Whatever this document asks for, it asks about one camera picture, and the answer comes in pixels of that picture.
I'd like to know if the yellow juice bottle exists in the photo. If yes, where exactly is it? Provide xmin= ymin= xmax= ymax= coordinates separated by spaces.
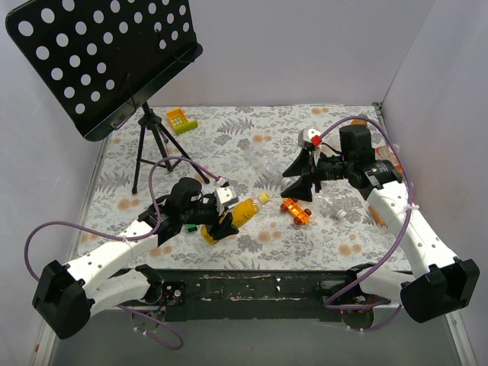
xmin=201 ymin=193 xmax=266 ymax=245

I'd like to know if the pale yellow bottle cap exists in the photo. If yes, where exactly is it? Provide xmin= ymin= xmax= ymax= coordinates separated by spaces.
xmin=258 ymin=192 xmax=271 ymax=204

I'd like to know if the crushed orange label bottle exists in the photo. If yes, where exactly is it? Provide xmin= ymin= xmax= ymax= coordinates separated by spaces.
xmin=374 ymin=145 xmax=399 ymax=165

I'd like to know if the orange juice bottle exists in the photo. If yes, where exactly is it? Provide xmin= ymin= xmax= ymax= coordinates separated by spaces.
xmin=350 ymin=119 xmax=368 ymax=128

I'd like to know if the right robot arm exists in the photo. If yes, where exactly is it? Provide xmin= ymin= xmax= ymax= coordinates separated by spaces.
xmin=281 ymin=124 xmax=480 ymax=323

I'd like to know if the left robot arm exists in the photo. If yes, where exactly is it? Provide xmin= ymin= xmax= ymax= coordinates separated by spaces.
xmin=32 ymin=178 xmax=239 ymax=339

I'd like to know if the clear bottle white cap lower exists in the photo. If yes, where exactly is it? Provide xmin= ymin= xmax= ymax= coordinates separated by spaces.
xmin=314 ymin=191 xmax=346 ymax=220

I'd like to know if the floral patterned table mat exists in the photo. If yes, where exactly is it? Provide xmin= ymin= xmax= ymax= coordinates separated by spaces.
xmin=71 ymin=105 xmax=395 ymax=270

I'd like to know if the black perforated music stand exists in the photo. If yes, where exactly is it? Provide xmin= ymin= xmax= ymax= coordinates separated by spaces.
xmin=5 ymin=0 xmax=211 ymax=195

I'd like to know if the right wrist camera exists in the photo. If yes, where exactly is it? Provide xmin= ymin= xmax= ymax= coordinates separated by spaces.
xmin=297 ymin=128 xmax=322 ymax=162

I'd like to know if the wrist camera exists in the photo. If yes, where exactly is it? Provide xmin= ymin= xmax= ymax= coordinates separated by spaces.
xmin=214 ymin=185 xmax=239 ymax=214
xmin=297 ymin=128 xmax=322 ymax=162

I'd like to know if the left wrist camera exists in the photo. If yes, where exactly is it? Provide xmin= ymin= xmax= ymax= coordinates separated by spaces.
xmin=214 ymin=185 xmax=239 ymax=214

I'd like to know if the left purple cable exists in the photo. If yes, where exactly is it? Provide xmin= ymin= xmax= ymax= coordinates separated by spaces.
xmin=24 ymin=156 xmax=226 ymax=351

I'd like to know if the purple cable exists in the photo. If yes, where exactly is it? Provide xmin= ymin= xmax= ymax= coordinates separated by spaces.
xmin=318 ymin=116 xmax=416 ymax=332
xmin=24 ymin=156 xmax=226 ymax=351

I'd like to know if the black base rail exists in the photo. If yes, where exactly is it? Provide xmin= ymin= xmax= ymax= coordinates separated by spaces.
xmin=117 ymin=266 xmax=401 ymax=323

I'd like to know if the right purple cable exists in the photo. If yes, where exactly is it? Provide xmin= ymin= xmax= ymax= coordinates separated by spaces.
xmin=318 ymin=116 xmax=416 ymax=332

